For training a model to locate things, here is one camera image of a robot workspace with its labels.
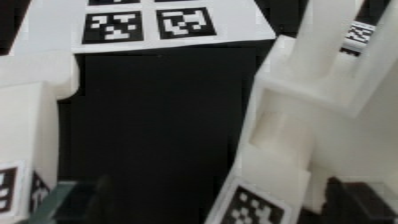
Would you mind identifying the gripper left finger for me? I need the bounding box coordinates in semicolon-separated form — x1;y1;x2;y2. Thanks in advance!
22;176;113;224

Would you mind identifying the white chair back frame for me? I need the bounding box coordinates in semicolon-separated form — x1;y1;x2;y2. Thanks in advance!
0;51;79;224

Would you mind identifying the white tagged leg cube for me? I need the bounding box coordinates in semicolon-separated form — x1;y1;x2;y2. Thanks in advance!
340;21;374;55

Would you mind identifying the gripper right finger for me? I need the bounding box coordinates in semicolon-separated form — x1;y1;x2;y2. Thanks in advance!
321;177;398;224

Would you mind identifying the white marker sheet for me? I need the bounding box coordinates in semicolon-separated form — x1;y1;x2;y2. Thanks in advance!
15;0;276;54

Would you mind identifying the white chair leg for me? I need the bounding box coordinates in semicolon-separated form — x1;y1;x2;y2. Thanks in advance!
202;166;312;224

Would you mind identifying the white chair seat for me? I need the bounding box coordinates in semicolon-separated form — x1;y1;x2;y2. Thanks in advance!
234;0;398;212

